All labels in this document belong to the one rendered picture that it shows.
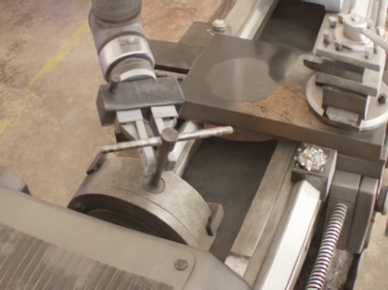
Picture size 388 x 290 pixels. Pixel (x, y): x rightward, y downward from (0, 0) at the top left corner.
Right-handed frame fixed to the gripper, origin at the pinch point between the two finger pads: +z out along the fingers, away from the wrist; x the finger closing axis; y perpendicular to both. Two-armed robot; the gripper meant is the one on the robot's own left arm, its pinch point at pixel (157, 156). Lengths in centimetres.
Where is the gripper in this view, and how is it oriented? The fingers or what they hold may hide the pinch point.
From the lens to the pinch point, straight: 91.3
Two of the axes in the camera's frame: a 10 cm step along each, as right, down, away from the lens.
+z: 3.1, 8.2, -4.9
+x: 9.2, -1.2, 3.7
